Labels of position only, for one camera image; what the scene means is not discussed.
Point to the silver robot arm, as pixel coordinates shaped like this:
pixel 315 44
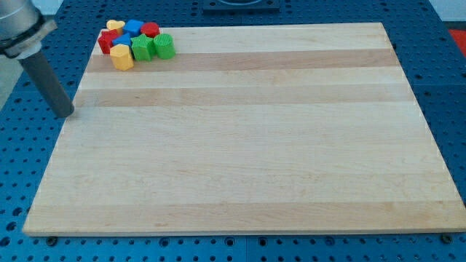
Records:
pixel 23 27

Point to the blue cube block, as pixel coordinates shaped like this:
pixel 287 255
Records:
pixel 133 28

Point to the green cylinder block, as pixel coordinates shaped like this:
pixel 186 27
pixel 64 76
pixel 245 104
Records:
pixel 164 46

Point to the blue triangle block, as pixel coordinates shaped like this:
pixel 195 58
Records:
pixel 124 39

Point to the yellow hexagon block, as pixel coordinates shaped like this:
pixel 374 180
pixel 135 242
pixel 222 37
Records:
pixel 121 57

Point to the green star block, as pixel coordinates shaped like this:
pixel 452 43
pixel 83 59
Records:
pixel 143 47

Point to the yellow heart block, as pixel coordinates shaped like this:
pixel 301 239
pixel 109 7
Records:
pixel 115 25

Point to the wooden board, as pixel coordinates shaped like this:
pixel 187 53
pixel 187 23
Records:
pixel 275 129

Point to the red cylinder block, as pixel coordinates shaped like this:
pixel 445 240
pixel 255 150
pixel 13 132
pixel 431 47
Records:
pixel 150 29

